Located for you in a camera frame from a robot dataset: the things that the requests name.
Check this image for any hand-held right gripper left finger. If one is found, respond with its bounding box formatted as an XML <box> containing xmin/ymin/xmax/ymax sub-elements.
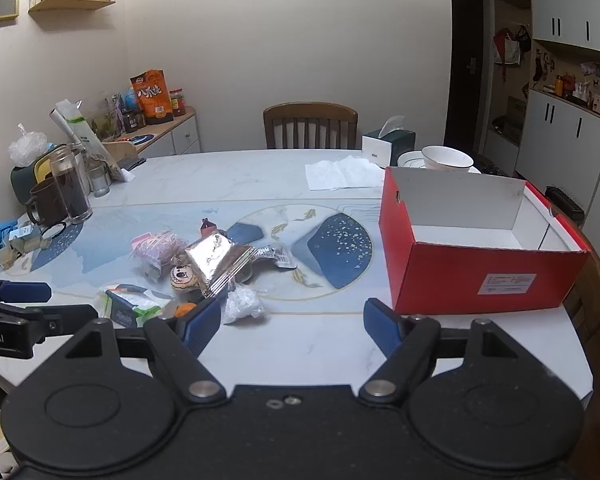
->
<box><xmin>65</xmin><ymin>299</ymin><xmax>229</xmax><ymax>406</ymax></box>

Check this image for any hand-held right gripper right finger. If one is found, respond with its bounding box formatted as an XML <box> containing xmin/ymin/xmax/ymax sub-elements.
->
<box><xmin>357</xmin><ymin>297</ymin><xmax>532</xmax><ymax>406</ymax></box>

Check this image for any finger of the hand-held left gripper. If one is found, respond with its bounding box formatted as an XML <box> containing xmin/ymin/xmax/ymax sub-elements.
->
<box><xmin>0</xmin><ymin>299</ymin><xmax>99</xmax><ymax>344</ymax></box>
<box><xmin>0</xmin><ymin>277</ymin><xmax>52</xmax><ymax>306</ymax></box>

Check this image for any brown plush doll keychain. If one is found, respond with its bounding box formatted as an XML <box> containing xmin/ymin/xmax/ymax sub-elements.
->
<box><xmin>170</xmin><ymin>264</ymin><xmax>202</xmax><ymax>294</ymax></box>

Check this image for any green white wipes packet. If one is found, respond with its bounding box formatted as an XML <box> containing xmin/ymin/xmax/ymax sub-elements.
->
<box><xmin>97</xmin><ymin>283</ymin><xmax>177</xmax><ymax>329</ymax></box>

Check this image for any silver foil packet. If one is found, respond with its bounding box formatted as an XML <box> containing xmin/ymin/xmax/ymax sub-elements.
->
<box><xmin>185</xmin><ymin>233</ymin><xmax>254</xmax><ymax>299</ymax></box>

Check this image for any purple snack packet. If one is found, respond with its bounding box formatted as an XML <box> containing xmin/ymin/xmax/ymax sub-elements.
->
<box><xmin>131</xmin><ymin>231</ymin><xmax>189</xmax><ymax>279</ymax></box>

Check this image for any red cardboard box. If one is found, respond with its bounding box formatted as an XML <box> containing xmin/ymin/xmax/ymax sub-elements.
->
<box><xmin>378</xmin><ymin>166</ymin><xmax>592</xmax><ymax>316</ymax></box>

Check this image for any clear white snack packet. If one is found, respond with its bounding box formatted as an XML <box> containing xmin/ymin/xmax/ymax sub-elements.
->
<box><xmin>260</xmin><ymin>243</ymin><xmax>297</xmax><ymax>269</ymax></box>

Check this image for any white marble desktop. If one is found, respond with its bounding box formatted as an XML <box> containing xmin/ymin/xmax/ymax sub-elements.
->
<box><xmin>0</xmin><ymin>148</ymin><xmax>597</xmax><ymax>413</ymax></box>

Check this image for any brown mug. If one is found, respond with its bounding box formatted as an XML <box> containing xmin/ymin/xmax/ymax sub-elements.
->
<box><xmin>24</xmin><ymin>178</ymin><xmax>70</xmax><ymax>227</ymax></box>

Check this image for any blue patterned table mat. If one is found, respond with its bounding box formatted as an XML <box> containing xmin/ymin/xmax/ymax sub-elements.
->
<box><xmin>0</xmin><ymin>199</ymin><xmax>397</xmax><ymax>317</ymax></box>

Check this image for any dark green kettle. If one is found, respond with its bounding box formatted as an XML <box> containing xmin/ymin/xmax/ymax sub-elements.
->
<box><xmin>10</xmin><ymin>144</ymin><xmax>71</xmax><ymax>207</ymax></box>

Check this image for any glass jar of dark liquid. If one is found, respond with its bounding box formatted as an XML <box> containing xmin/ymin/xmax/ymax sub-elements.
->
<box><xmin>49</xmin><ymin>145</ymin><xmax>94</xmax><ymax>225</ymax></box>

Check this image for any white paper napkin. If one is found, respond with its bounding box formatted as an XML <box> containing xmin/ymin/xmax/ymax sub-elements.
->
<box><xmin>304</xmin><ymin>155</ymin><xmax>387</xmax><ymax>192</ymax></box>

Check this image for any white plate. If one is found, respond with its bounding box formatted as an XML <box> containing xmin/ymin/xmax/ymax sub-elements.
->
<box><xmin>397</xmin><ymin>150</ymin><xmax>482</xmax><ymax>175</ymax></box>

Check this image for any clear green print plastic bag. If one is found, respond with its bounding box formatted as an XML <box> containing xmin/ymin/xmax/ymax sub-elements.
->
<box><xmin>49</xmin><ymin>93</ymin><xmax>136</xmax><ymax>183</ymax></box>

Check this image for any green white tissue box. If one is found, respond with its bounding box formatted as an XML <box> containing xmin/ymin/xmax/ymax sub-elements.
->
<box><xmin>362</xmin><ymin>116</ymin><xmax>416</xmax><ymax>169</ymax></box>

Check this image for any white bowl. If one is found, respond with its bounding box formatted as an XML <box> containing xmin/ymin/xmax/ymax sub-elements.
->
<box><xmin>420</xmin><ymin>145</ymin><xmax>475</xmax><ymax>172</ymax></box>

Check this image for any white side cabinet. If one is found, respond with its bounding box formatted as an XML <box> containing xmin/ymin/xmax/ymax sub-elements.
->
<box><xmin>122</xmin><ymin>105</ymin><xmax>201</xmax><ymax>157</ymax></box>

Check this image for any wooden round back chair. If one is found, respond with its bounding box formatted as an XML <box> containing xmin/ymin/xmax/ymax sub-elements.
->
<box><xmin>549</xmin><ymin>204</ymin><xmax>600</xmax><ymax>343</ymax></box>

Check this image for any wooden slat back chair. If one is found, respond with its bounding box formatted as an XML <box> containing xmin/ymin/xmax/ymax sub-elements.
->
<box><xmin>263</xmin><ymin>102</ymin><xmax>359</xmax><ymax>151</ymax></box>

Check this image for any black rack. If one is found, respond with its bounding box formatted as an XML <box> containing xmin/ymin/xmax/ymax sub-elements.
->
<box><xmin>544</xmin><ymin>185</ymin><xmax>586</xmax><ymax>222</ymax></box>

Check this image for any orange snack bag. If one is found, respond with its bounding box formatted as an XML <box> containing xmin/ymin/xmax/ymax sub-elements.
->
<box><xmin>129</xmin><ymin>69</ymin><xmax>175</xmax><ymax>126</ymax></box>

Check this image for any white lower cabinet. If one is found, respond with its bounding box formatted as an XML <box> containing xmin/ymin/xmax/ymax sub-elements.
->
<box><xmin>514</xmin><ymin>89</ymin><xmax>600</xmax><ymax>213</ymax></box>

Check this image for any dark door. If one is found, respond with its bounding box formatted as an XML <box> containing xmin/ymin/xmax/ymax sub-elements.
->
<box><xmin>444</xmin><ymin>0</ymin><xmax>496</xmax><ymax>153</ymax></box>

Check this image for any red hanging bag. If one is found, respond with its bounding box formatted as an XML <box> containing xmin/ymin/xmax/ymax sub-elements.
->
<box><xmin>493</xmin><ymin>27</ymin><xmax>524</xmax><ymax>67</ymax></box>

